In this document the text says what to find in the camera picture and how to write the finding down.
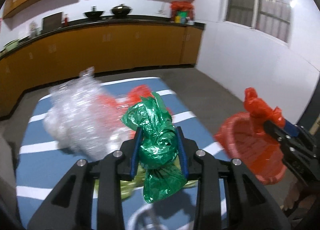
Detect red bag with bottles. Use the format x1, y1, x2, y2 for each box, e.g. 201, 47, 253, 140
170, 1, 194, 24

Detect red plastic bag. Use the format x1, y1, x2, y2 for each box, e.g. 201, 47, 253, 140
244, 87, 285, 130
91, 84, 172, 141

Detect window with grille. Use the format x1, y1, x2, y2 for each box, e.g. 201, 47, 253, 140
226, 0, 292, 43

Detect black wok left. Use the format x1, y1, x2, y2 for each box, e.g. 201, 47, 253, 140
84, 6, 104, 21

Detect lower wooden kitchen cabinets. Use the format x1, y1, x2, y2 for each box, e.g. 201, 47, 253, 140
1, 22, 203, 117

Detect black wok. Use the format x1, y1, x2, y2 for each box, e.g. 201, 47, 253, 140
111, 4, 132, 19
84, 6, 104, 21

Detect clear bubble wrap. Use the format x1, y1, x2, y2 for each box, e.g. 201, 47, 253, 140
43, 67, 130, 161

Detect light green plastic bag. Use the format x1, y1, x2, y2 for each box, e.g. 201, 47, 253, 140
93, 157, 197, 200

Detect red plastic trash basket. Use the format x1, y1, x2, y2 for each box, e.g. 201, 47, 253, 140
214, 112, 286, 185

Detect person's hand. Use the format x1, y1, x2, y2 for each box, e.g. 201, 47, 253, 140
283, 178, 319, 211

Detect jars with plastic bag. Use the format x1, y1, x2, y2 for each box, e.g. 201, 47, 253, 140
29, 21, 40, 38

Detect black wok right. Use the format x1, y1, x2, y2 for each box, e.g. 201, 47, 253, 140
111, 4, 132, 19

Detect blue white striped tablecloth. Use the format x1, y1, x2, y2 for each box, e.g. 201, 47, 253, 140
16, 77, 228, 229

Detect green basin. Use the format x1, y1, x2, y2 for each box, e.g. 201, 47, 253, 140
4, 40, 19, 52

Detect dark cutting board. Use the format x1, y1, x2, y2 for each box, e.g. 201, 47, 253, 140
41, 12, 62, 34

